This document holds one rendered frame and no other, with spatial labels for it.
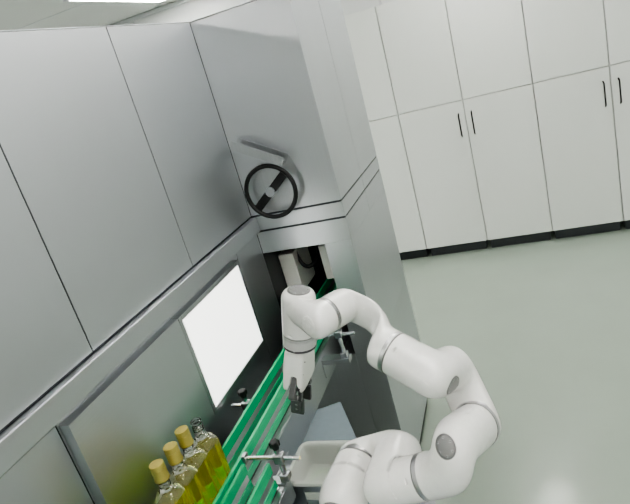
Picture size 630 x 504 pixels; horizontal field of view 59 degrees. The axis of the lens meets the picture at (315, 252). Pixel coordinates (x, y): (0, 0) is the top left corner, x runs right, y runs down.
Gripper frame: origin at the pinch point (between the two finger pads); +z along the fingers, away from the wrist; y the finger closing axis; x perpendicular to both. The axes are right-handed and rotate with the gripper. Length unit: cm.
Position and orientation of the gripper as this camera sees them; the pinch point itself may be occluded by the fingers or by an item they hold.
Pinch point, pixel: (301, 399)
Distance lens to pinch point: 135.1
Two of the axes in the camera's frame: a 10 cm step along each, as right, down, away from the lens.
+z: 0.1, 9.2, 4.0
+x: 9.6, 1.0, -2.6
